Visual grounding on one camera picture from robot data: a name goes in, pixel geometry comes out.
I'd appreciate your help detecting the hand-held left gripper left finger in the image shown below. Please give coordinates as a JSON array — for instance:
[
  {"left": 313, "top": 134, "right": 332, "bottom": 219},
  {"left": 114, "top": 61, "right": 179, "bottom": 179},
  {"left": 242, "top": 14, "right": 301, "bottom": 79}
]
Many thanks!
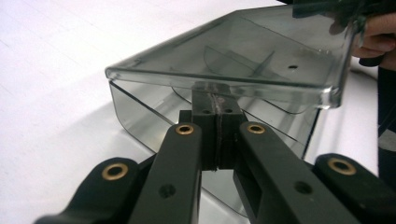
[{"left": 178, "top": 83, "right": 220, "bottom": 172}]

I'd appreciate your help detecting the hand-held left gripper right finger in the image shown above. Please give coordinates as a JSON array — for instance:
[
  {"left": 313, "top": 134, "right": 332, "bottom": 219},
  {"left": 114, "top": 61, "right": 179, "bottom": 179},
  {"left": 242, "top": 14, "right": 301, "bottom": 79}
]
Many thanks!
[{"left": 217, "top": 85, "right": 249, "bottom": 171}]

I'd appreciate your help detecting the grey transparent compartment box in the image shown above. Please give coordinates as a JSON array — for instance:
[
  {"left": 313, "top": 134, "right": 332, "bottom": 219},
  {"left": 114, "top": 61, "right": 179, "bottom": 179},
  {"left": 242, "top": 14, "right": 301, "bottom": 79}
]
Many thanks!
[{"left": 105, "top": 4, "right": 358, "bottom": 218}]

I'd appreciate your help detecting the white table cover sheet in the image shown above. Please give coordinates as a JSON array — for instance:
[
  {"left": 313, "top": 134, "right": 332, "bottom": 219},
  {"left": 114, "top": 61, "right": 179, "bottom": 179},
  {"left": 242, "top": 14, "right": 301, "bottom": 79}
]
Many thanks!
[{"left": 0, "top": 0, "right": 380, "bottom": 224}]

